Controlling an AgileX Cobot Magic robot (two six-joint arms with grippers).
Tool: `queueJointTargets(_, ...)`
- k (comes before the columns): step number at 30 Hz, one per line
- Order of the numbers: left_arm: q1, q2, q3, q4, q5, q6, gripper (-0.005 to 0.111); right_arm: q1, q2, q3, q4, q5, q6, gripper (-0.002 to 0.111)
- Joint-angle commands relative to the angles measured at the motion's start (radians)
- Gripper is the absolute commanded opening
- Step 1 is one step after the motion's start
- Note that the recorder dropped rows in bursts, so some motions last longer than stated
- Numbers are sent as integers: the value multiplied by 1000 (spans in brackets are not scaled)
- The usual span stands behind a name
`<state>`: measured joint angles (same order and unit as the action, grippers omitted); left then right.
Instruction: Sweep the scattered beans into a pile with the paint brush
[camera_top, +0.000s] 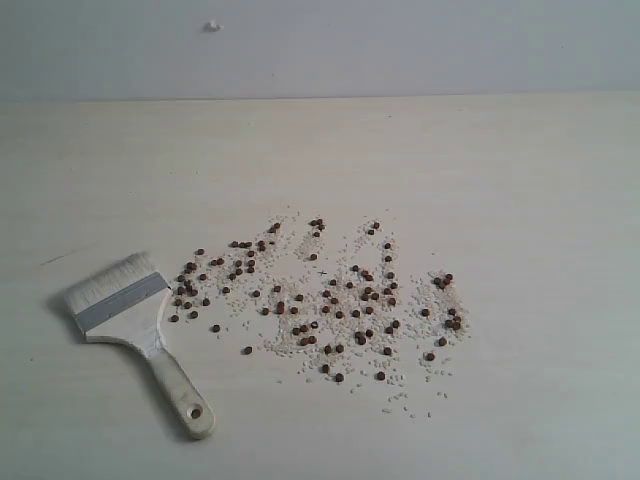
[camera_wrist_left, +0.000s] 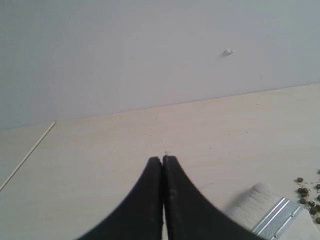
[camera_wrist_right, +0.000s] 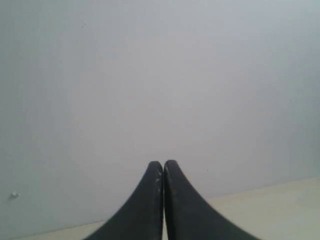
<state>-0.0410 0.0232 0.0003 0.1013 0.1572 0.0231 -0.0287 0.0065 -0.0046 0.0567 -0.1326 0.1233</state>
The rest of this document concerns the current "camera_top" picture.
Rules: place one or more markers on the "white paint brush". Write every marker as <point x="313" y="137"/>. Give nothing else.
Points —
<point x="124" y="304"/>

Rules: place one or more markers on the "white wall plug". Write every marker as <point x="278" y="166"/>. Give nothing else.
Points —
<point x="212" y="27"/>

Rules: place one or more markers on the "scattered brown pellets and rice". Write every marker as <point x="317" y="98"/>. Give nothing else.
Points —
<point x="335" y="308"/>

